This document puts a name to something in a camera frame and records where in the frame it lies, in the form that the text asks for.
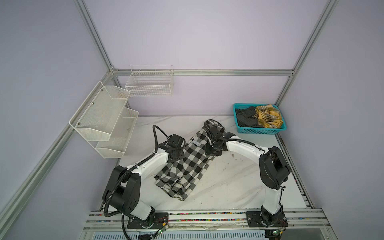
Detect black white checkered shirt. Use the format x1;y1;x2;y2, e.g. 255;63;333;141
154;129;215;201

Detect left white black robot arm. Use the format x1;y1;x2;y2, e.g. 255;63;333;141
103;135;186;225

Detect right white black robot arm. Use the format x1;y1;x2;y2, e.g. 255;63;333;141
203;119;291;227

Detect teal plastic basket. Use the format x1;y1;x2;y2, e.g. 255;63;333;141
233;103;287;135

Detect dark grey shirt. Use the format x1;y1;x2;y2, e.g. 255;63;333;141
235;106;261;128

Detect yellow plaid shirt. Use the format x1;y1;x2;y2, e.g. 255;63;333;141
255;105;284;129

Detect white mesh lower shelf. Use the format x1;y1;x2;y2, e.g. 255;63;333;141
96;108;139;159

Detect white mesh shelf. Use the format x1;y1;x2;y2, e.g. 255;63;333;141
69;82;130;142
96;108;139;159

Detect white mesh upper shelf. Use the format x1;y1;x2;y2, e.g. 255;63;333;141
69;82;130;142

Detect left black corrugated cable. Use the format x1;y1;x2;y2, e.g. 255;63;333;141
102;124;170;240

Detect white wire basket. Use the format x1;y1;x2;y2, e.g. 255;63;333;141
125;65;174;97

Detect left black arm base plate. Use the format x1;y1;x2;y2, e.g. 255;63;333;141
125;212;169;229

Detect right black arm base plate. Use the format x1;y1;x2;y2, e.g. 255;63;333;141
246;211;288;228

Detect aluminium frame back bar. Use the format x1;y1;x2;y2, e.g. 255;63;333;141
114;69;294;77

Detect white slotted cable duct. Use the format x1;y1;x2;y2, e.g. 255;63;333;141
91;230;268;240

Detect aluminium mounting rail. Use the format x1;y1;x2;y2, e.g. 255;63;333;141
82;207;331;232

